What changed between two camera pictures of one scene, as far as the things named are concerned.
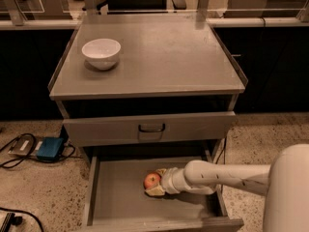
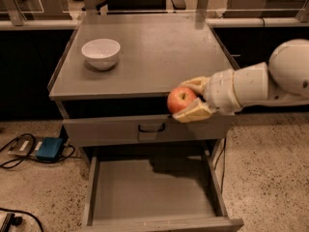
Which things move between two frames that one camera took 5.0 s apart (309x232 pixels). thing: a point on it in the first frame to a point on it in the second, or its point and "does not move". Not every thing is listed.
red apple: [152, 180] to [179, 98]
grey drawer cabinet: [169, 101] does not move
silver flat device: [25, 144] does not move
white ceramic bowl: [101, 53] does not move
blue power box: [49, 148] does not move
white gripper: [168, 180] to [220, 90]
